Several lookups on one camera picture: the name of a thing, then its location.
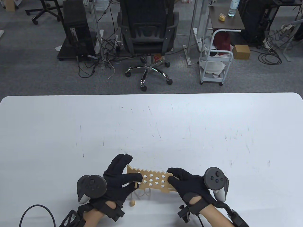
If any white rolling cart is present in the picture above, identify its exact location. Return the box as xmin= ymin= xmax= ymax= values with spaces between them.
xmin=199 ymin=30 xmax=234 ymax=86

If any wooden crocodile lacing toy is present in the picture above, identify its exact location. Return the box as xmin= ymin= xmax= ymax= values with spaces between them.
xmin=127 ymin=165 xmax=178 ymax=194

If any brown cardboard box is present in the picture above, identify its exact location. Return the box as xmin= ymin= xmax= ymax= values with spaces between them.
xmin=232 ymin=44 xmax=251 ymax=60

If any tangle of black floor cables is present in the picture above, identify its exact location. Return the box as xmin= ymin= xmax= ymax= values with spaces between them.
xmin=76 ymin=28 xmax=133 ymax=78

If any coil of black cable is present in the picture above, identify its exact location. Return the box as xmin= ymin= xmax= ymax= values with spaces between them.
xmin=258 ymin=50 xmax=283 ymax=65

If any black equipment cabinet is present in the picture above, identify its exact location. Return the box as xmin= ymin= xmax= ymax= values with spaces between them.
xmin=237 ymin=0 xmax=272 ymax=46

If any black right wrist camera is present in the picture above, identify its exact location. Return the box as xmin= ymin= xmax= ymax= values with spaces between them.
xmin=226 ymin=209 xmax=250 ymax=227

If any person's right forearm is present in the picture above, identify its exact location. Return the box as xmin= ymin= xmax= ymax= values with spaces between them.
xmin=192 ymin=197 xmax=233 ymax=227

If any dark brown side table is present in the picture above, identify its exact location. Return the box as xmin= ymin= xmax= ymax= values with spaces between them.
xmin=208 ymin=5 xmax=245 ymax=32

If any white cloth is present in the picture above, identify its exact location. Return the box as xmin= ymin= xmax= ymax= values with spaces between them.
xmin=201 ymin=59 xmax=226 ymax=74

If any person's left forearm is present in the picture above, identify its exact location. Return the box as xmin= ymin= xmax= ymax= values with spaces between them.
xmin=83 ymin=201 xmax=117 ymax=227

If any thin white floor cable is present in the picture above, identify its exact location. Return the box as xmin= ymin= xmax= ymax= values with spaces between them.
xmin=107 ymin=59 xmax=116 ymax=80

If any person's left hand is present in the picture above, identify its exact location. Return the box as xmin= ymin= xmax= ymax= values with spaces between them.
xmin=89 ymin=154 xmax=143 ymax=209

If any black right glove sensor module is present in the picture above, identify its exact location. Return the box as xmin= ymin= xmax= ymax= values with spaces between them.
xmin=178 ymin=205 xmax=191 ymax=223

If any black grey hand controller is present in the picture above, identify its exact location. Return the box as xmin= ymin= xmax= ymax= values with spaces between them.
xmin=76 ymin=175 xmax=107 ymax=204
xmin=204 ymin=167 xmax=229 ymax=202

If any dark red bag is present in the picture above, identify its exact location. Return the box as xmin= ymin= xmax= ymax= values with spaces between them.
xmin=213 ymin=31 xmax=231 ymax=57

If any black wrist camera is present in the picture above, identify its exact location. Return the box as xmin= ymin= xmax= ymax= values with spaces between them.
xmin=226 ymin=209 xmax=250 ymax=227
xmin=59 ymin=209 xmax=85 ymax=227

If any aluminium frame post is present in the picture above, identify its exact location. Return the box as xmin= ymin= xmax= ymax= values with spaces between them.
xmin=187 ymin=0 xmax=199 ymax=66
xmin=88 ymin=0 xmax=105 ymax=70

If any black swivel chair base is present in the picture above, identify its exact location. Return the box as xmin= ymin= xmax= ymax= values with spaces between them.
xmin=25 ymin=0 xmax=63 ymax=25

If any clear water bottle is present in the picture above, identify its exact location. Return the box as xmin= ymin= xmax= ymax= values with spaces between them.
xmin=228 ymin=0 xmax=240 ymax=17

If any black left glove sensor module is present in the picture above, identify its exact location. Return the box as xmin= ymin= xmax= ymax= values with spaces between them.
xmin=108 ymin=208 xmax=125 ymax=222

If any black computer tower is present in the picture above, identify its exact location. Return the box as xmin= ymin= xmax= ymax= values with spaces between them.
xmin=62 ymin=0 xmax=96 ymax=59

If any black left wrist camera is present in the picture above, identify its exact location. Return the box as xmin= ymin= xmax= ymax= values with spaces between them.
xmin=59 ymin=209 xmax=85 ymax=227

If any cream rope with wooden needle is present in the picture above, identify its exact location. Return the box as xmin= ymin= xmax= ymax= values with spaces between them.
xmin=129 ymin=181 xmax=152 ymax=207

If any black grey left hand controller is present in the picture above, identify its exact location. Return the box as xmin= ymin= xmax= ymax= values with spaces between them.
xmin=76 ymin=175 xmax=107 ymax=204

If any clear plastic box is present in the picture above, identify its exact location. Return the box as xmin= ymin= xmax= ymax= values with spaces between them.
xmin=94 ymin=0 xmax=111 ymax=11

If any black mesh office chair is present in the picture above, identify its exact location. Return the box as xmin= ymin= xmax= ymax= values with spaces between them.
xmin=117 ymin=0 xmax=179 ymax=92

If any black glove sensor module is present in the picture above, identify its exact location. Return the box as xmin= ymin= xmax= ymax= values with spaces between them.
xmin=178 ymin=205 xmax=191 ymax=223
xmin=108 ymin=208 xmax=125 ymax=222

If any grey desk leg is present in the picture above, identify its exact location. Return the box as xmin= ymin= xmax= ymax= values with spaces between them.
xmin=272 ymin=19 xmax=303 ymax=62

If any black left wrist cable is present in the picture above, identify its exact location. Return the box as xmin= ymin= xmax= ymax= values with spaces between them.
xmin=19 ymin=205 xmax=56 ymax=227

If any person's right hand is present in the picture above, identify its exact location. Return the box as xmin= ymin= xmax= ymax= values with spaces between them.
xmin=166 ymin=167 xmax=227 ymax=214

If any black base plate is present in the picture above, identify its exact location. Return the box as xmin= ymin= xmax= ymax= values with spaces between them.
xmin=57 ymin=37 xmax=97 ymax=62

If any black grey right hand controller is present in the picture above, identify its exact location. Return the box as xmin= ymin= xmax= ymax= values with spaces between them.
xmin=204 ymin=167 xmax=229 ymax=202

